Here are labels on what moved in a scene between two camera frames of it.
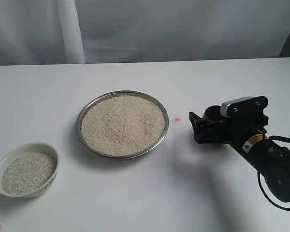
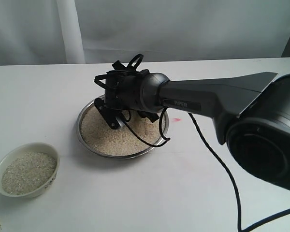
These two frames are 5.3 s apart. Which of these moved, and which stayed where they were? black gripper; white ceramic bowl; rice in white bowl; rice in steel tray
Moved: black gripper
Stayed: white ceramic bowl; rice in white bowl; rice in steel tray
